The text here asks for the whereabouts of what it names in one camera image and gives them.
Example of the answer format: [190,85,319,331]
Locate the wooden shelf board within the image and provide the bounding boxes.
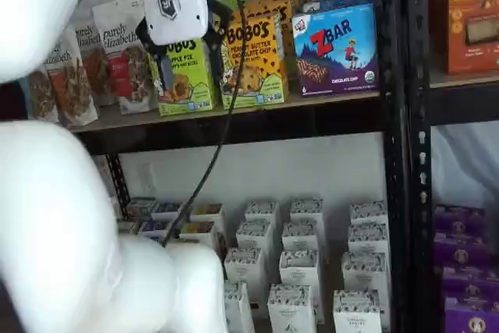
[428,69,499,89]
[69,90,381,133]

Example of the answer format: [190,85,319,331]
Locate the blue Zbar snack box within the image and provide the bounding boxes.
[291,2,380,97]
[302,0,376,12]

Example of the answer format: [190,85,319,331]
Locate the blue-label white oatmeal box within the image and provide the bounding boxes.
[139,220,172,239]
[150,202,184,221]

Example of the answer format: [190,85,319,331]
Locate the yellow-label white granola box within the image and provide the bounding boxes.
[189,203,226,232]
[179,220,229,262]

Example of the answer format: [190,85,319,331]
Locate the green-label oatmeal box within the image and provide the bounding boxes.
[125,197,157,220]
[115,220,142,236]

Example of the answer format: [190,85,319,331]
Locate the white patterned pantry box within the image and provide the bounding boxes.
[347,223,391,258]
[267,284,317,333]
[281,221,323,262]
[235,219,276,260]
[224,281,255,333]
[278,250,323,313]
[349,200,390,228]
[342,251,391,297]
[289,198,325,240]
[224,246,268,303]
[333,289,382,333]
[244,200,281,240]

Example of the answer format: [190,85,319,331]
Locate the orange box with woman picture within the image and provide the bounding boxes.
[434,0,499,76]

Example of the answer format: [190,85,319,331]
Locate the purple snack box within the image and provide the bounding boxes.
[434,231,491,268]
[434,204,488,237]
[442,265,499,299]
[444,296,499,333]

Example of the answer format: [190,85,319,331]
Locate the red-label granola bag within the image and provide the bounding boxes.
[92,0,157,115]

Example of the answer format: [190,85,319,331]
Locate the white granola bag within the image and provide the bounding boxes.
[73,20,118,108]

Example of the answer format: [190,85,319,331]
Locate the orange-label granola bag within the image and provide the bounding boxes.
[42,42,99,128]

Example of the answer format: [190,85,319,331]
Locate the white pantry boxes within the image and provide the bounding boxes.
[116,192,391,333]

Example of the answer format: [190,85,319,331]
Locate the white plastic sheet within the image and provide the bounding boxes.
[430,125,499,209]

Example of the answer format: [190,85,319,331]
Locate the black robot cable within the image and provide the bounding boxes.
[133,0,246,248]

